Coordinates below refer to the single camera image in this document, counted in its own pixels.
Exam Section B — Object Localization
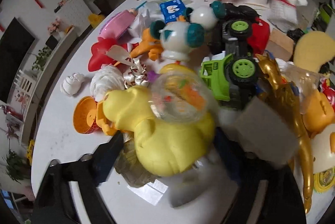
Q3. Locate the yellow-green dinosaur toy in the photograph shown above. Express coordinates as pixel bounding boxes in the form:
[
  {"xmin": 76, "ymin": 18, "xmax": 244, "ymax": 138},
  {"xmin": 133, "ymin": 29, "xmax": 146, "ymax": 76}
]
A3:
[{"xmin": 103, "ymin": 86, "xmax": 215, "ymax": 177}]

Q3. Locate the orange plastic bowl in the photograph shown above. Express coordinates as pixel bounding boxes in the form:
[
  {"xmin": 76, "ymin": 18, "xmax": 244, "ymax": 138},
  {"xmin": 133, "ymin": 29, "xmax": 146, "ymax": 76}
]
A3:
[{"xmin": 73, "ymin": 96, "xmax": 100, "ymax": 134}]

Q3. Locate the crumpled white tissue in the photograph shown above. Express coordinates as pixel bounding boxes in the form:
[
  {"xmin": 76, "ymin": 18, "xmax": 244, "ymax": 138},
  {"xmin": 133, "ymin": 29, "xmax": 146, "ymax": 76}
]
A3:
[{"xmin": 60, "ymin": 73, "xmax": 85, "ymax": 97}]

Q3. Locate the clear plastic ball capsule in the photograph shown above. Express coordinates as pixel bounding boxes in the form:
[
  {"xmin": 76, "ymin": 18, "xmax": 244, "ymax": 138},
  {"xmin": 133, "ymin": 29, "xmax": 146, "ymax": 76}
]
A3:
[{"xmin": 149, "ymin": 71, "xmax": 214, "ymax": 123}]

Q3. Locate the red plastic toy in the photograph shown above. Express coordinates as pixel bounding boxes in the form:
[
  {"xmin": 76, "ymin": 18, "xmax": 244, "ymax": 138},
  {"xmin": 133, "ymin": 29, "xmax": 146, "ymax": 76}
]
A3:
[{"xmin": 88, "ymin": 37, "xmax": 117, "ymax": 72}]

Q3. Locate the orange duck toy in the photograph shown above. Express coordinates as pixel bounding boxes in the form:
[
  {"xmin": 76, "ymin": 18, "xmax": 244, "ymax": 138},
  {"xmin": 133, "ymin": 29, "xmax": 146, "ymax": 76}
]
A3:
[{"xmin": 130, "ymin": 28, "xmax": 164, "ymax": 61}]

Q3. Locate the pink round toy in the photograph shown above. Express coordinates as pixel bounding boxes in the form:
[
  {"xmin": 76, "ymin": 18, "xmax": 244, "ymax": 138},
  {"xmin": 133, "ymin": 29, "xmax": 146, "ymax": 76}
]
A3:
[{"xmin": 99, "ymin": 10, "xmax": 135, "ymax": 39}]

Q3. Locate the white teal robot toy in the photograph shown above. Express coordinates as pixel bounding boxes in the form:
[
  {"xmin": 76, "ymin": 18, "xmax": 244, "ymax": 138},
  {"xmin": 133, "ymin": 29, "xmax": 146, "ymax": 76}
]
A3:
[{"xmin": 149, "ymin": 1, "xmax": 228, "ymax": 62}]

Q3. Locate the black television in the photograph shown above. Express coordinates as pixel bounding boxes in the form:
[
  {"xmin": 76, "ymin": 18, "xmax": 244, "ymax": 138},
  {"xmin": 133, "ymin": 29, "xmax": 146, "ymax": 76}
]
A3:
[{"xmin": 0, "ymin": 17, "xmax": 35, "ymax": 102}]

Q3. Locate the green toy truck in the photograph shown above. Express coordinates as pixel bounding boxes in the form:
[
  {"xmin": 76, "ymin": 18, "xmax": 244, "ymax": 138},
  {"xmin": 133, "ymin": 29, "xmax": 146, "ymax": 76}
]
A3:
[{"xmin": 199, "ymin": 19, "xmax": 257, "ymax": 105}]

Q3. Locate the white foam block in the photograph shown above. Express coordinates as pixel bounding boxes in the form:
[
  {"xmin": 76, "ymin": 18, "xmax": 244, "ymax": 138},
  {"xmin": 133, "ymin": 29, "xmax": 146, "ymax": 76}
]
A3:
[{"xmin": 232, "ymin": 97, "xmax": 298, "ymax": 167}]

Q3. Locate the blue tissue packet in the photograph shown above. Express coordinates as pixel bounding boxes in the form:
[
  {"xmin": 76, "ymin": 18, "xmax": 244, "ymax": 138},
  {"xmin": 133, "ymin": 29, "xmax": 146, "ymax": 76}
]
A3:
[{"xmin": 160, "ymin": 0, "xmax": 186, "ymax": 24}]

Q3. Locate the gold dragon toy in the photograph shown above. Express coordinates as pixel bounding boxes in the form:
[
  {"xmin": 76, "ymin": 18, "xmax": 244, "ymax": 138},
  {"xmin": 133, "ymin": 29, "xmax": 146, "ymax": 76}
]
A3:
[{"xmin": 255, "ymin": 54, "xmax": 314, "ymax": 213}]

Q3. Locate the yellow round-lid toy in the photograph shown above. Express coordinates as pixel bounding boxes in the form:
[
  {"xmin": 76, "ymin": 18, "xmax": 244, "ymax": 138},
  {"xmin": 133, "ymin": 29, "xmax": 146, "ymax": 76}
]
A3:
[{"xmin": 314, "ymin": 167, "xmax": 334, "ymax": 193}]

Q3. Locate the yellow sponge piece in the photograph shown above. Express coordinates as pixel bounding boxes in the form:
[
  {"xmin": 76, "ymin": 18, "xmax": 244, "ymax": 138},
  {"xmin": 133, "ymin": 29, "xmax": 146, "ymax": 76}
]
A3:
[{"xmin": 293, "ymin": 31, "xmax": 335, "ymax": 73}]

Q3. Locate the white cloth with red string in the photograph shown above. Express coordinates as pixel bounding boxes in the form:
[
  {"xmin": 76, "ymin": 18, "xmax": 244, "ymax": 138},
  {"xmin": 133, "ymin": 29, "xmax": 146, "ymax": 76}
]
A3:
[{"xmin": 268, "ymin": 0, "xmax": 308, "ymax": 33}]

